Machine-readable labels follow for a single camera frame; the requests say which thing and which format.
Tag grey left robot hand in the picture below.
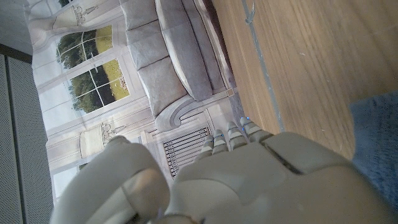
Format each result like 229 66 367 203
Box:
49 116 398 224

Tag blue towel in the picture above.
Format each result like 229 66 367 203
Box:
348 90 398 209

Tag grey tape outline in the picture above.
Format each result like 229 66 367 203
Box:
241 0 285 133

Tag printed living room backdrop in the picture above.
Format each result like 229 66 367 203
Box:
26 0 246 200

